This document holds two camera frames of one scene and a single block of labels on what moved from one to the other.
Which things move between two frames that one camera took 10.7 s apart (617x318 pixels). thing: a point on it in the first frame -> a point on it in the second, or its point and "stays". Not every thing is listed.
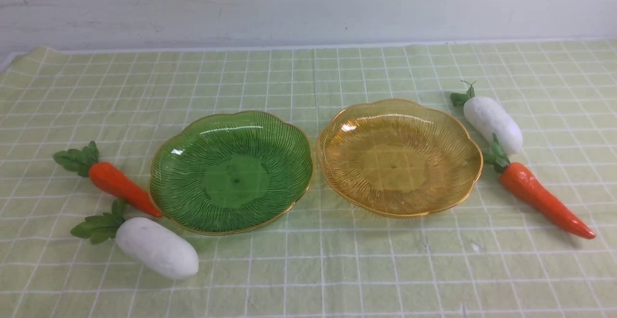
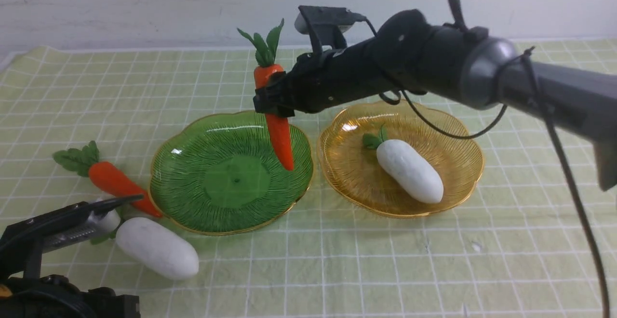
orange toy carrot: (85, 163) stays
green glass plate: (226, 174) stays
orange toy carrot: (516, 180) -> (278, 124)
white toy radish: (487, 118) -> (408, 168)
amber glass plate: (393, 158) stays
